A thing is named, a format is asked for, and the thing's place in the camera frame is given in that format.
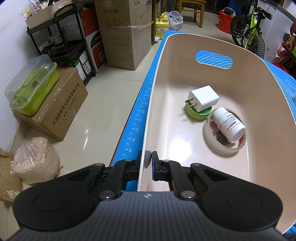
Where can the brown cardboard box under container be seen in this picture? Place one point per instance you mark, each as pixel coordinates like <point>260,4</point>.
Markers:
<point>60,107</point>

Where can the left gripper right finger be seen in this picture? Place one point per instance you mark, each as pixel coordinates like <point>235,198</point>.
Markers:
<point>226,200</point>

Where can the white pill bottle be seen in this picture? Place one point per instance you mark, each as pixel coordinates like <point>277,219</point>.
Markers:
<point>228,124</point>

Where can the wooden chair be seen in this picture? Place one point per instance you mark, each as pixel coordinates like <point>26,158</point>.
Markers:
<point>196,7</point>

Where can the beige plastic storage bin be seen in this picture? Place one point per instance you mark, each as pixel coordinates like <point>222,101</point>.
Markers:
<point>180,143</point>

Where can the green plastic lidded container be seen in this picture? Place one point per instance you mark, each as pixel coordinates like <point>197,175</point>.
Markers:
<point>30,87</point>

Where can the white freezer cabinet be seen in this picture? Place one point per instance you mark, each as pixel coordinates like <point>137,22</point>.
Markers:
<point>274,29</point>

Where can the green black bicycle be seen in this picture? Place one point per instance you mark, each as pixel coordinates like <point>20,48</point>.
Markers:
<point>246,31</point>

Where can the lower stacked cardboard box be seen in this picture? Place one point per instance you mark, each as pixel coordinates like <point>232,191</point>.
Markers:
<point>125,28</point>

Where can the white plastic bag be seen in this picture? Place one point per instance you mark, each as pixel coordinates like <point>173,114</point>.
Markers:
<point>175,20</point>

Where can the red bucket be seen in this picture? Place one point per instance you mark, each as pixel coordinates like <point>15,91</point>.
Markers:
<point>224,22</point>

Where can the blue silicone baking mat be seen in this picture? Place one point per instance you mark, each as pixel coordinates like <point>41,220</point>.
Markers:
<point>138,111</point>

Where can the yellow detergent jug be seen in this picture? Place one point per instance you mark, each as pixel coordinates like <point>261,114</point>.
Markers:
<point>161,25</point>

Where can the beige tape roll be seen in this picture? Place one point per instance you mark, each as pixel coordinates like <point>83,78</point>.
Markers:
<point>217,140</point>

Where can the clear bag of grain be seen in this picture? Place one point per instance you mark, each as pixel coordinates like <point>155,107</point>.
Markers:
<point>36,161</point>

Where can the white usb wall charger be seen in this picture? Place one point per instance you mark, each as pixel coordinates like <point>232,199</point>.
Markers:
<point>202,98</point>

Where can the brown paper bag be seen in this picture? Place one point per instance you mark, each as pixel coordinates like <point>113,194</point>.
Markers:
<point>10,184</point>

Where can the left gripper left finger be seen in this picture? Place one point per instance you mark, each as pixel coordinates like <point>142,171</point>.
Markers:
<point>63,202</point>

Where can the black metal shelf rack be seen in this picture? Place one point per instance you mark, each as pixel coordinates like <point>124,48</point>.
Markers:
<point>58,32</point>

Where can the red white appliance box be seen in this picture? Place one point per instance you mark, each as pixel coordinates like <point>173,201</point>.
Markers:
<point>93,38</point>

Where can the green ointment tin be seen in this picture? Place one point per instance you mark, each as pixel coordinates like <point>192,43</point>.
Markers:
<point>199,116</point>

